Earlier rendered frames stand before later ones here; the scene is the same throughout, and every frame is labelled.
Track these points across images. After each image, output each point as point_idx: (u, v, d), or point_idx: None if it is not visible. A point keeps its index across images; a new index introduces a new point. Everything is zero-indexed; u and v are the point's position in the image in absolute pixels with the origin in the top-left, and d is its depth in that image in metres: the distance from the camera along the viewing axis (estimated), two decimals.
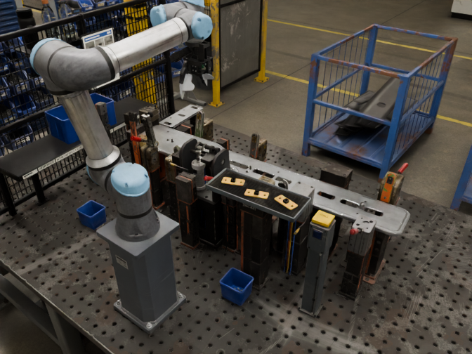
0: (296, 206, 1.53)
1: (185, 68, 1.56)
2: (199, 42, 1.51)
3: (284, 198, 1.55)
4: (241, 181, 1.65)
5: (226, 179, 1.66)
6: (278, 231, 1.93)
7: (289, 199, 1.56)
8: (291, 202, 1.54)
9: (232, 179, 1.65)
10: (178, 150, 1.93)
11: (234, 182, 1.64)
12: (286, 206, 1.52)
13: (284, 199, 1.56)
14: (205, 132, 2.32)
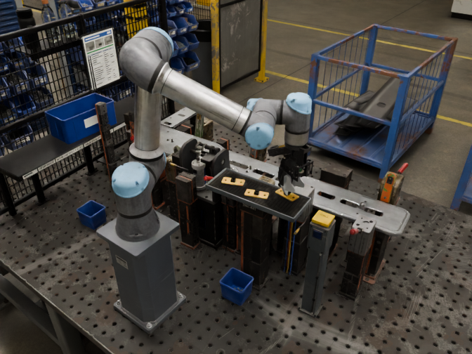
0: (297, 197, 1.50)
1: (281, 173, 1.44)
2: (299, 146, 1.36)
3: None
4: (241, 181, 1.65)
5: (226, 179, 1.66)
6: (278, 231, 1.93)
7: (290, 192, 1.54)
8: (292, 194, 1.52)
9: (232, 179, 1.65)
10: (178, 150, 1.93)
11: (234, 182, 1.64)
12: (287, 198, 1.50)
13: None
14: (205, 132, 2.32)
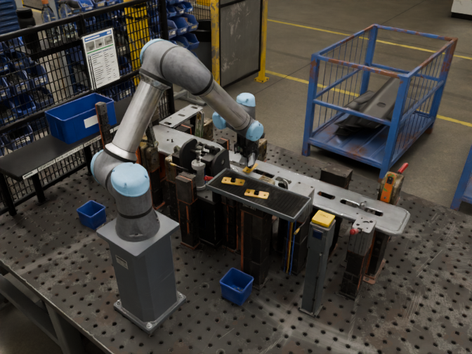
0: (247, 171, 1.99)
1: None
2: None
3: None
4: (241, 181, 1.65)
5: (226, 179, 1.66)
6: (278, 231, 1.93)
7: (253, 168, 2.01)
8: (251, 169, 2.00)
9: (232, 179, 1.65)
10: (178, 150, 1.93)
11: (234, 182, 1.64)
12: (244, 168, 2.01)
13: (253, 166, 2.02)
14: (205, 132, 2.32)
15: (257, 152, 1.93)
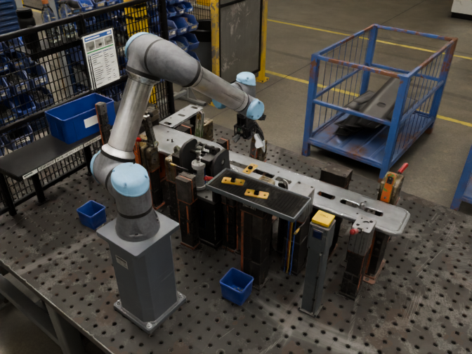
0: (247, 173, 1.99)
1: None
2: None
3: (251, 166, 2.02)
4: (241, 181, 1.65)
5: (226, 179, 1.66)
6: (278, 231, 1.93)
7: (253, 169, 2.02)
8: (251, 170, 2.01)
9: (232, 179, 1.65)
10: (178, 150, 1.93)
11: (234, 182, 1.64)
12: (244, 168, 2.02)
13: (253, 167, 2.03)
14: (205, 132, 2.32)
15: (259, 130, 1.86)
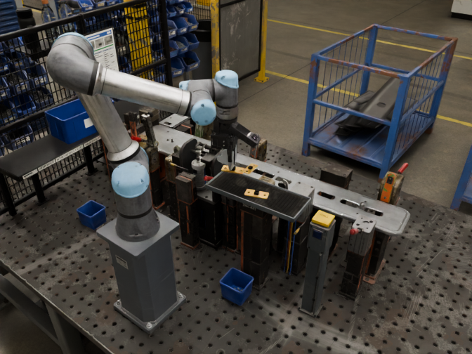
0: (247, 173, 1.99)
1: None
2: None
3: (251, 166, 2.02)
4: (241, 169, 1.62)
5: (226, 167, 1.63)
6: (278, 231, 1.93)
7: (253, 169, 2.02)
8: (251, 170, 2.01)
9: (232, 167, 1.62)
10: (178, 150, 1.93)
11: (234, 171, 1.61)
12: (244, 168, 2.02)
13: (253, 167, 2.03)
14: (205, 132, 2.32)
15: (227, 152, 1.53)
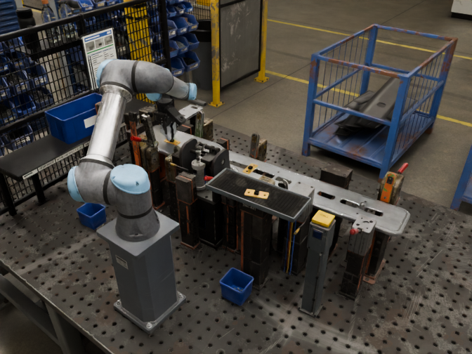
0: (247, 173, 1.99)
1: None
2: None
3: (251, 166, 2.02)
4: (178, 142, 2.22)
5: None
6: (278, 231, 1.93)
7: (253, 169, 2.02)
8: (251, 170, 2.01)
9: (172, 140, 2.23)
10: (178, 150, 1.93)
11: (171, 142, 2.22)
12: (244, 168, 2.02)
13: (253, 167, 2.03)
14: (205, 132, 2.32)
15: (162, 126, 2.15)
